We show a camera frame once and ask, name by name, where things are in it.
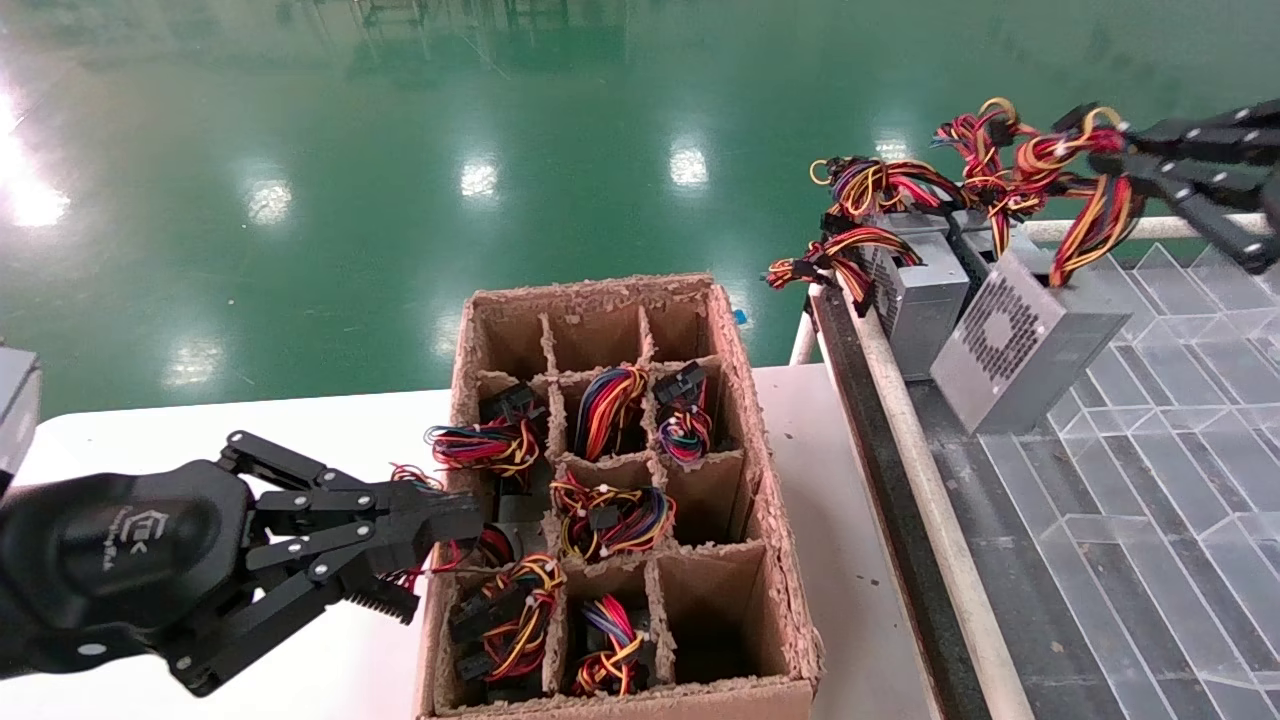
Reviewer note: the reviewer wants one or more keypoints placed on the white conveyor side rail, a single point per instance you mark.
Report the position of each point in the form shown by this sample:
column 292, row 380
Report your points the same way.
column 930, row 480

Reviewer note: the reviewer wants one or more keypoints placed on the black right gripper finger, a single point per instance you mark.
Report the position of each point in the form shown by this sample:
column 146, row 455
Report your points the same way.
column 1220, row 135
column 1230, row 230

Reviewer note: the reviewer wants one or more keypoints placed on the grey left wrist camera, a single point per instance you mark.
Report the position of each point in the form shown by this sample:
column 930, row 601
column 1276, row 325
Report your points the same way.
column 15, row 410

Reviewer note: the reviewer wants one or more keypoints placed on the white conveyor end rail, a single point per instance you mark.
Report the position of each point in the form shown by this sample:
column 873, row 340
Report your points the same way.
column 1040, row 232

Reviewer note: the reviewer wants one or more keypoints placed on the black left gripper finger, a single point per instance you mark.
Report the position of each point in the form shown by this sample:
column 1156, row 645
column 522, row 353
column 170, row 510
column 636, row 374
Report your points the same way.
column 420, row 512

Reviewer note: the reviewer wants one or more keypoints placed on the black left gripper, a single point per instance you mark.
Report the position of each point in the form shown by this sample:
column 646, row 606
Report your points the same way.
column 120, row 550

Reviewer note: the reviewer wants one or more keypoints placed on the brown cardboard divider box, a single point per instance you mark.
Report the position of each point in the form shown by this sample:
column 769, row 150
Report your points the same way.
column 745, row 390

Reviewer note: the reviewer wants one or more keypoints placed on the white conveyor frame leg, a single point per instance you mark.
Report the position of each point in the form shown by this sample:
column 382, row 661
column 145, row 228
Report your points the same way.
column 803, row 345

